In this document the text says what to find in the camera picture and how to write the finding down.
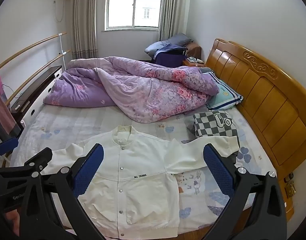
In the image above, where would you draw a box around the blue-grey pillow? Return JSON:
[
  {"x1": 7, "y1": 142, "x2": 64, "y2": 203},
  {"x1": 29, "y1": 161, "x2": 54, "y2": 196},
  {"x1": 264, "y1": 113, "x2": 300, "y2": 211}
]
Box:
[{"x1": 165, "y1": 33, "x2": 193, "y2": 47}]

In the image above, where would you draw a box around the brown covered chair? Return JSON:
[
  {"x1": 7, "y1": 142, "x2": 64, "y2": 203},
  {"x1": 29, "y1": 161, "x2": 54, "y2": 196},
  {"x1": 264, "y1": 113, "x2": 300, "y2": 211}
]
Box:
[{"x1": 187, "y1": 42, "x2": 202, "y2": 58}]

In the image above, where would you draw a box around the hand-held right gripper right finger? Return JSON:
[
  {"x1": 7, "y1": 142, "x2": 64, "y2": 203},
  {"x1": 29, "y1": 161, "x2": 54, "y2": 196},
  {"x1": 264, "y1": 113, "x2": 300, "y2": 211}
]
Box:
[{"x1": 202, "y1": 143, "x2": 288, "y2": 240}]

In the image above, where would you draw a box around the wooden nightstand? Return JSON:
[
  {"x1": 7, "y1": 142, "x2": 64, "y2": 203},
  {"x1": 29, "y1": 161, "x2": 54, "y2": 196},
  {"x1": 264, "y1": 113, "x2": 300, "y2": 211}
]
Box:
[{"x1": 182, "y1": 57, "x2": 206, "y2": 68}]

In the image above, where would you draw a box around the white snap-button jacket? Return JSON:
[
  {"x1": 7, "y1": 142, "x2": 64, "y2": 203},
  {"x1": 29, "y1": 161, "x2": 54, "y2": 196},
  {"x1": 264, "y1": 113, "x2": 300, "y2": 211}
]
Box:
[{"x1": 41, "y1": 125, "x2": 240, "y2": 239}]

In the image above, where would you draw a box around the white rail post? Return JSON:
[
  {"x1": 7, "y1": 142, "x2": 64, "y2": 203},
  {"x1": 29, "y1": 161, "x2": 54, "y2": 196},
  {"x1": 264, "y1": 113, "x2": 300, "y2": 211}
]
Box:
[{"x1": 58, "y1": 32, "x2": 67, "y2": 70}]

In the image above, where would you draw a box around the white framed window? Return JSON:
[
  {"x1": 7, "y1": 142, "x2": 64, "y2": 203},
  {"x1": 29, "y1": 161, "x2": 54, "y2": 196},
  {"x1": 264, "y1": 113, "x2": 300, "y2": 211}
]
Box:
[{"x1": 104, "y1": 0, "x2": 166, "y2": 30}]

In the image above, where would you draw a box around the printed bed sheet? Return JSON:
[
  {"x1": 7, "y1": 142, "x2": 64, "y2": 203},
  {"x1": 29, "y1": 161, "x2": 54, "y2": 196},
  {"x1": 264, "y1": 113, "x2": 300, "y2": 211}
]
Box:
[{"x1": 11, "y1": 102, "x2": 269, "y2": 233}]

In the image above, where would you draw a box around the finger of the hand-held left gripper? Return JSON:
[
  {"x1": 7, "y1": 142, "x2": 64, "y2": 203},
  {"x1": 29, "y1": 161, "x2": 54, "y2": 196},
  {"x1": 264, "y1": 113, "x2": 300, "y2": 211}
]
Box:
[
  {"x1": 0, "y1": 137, "x2": 19, "y2": 167},
  {"x1": 0, "y1": 147, "x2": 54, "y2": 180}
]

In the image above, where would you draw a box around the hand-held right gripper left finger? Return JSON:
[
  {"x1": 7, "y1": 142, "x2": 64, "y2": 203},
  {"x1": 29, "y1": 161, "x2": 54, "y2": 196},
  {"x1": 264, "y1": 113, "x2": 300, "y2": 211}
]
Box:
[{"x1": 22, "y1": 143, "x2": 106, "y2": 240}]

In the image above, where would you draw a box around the person's left hand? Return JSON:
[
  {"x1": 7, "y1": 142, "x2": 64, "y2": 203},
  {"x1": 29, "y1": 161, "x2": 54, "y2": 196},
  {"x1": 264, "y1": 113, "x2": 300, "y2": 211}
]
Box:
[{"x1": 4, "y1": 209, "x2": 20, "y2": 235}]

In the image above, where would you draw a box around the wooden headboard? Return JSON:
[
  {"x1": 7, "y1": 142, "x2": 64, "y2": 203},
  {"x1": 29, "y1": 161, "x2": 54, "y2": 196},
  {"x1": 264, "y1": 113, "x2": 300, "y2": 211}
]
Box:
[{"x1": 207, "y1": 38, "x2": 306, "y2": 222}]

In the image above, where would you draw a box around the purple floral quilt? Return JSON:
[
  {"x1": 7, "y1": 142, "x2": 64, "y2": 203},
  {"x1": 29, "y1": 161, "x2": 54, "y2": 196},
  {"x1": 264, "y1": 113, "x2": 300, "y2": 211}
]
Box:
[{"x1": 43, "y1": 56, "x2": 220, "y2": 123}]

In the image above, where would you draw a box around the wooden wall rail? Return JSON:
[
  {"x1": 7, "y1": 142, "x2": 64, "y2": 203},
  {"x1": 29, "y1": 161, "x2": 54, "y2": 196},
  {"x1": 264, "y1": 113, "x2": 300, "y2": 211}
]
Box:
[
  {"x1": 0, "y1": 32, "x2": 67, "y2": 70},
  {"x1": 5, "y1": 50, "x2": 71, "y2": 105}
]

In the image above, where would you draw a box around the air conditioner cord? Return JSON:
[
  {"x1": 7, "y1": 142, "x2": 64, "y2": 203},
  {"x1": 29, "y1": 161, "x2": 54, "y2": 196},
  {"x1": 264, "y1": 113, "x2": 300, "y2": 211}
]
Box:
[{"x1": 53, "y1": 0, "x2": 66, "y2": 23}]

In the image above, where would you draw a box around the grey striped curtain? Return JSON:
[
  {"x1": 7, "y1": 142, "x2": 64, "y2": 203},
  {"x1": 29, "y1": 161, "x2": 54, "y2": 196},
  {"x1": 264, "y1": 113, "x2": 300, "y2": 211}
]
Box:
[
  {"x1": 159, "y1": 0, "x2": 191, "y2": 44},
  {"x1": 69, "y1": 0, "x2": 99, "y2": 62}
]

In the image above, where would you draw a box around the striped blue pillow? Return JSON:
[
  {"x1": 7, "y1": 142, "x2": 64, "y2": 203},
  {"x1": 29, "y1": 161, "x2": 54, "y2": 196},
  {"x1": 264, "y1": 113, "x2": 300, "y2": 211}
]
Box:
[{"x1": 205, "y1": 71, "x2": 243, "y2": 111}]

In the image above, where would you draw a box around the pink towel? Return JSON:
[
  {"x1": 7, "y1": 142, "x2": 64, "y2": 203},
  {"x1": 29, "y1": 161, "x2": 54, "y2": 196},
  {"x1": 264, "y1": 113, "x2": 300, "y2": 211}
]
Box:
[{"x1": 0, "y1": 66, "x2": 17, "y2": 134}]

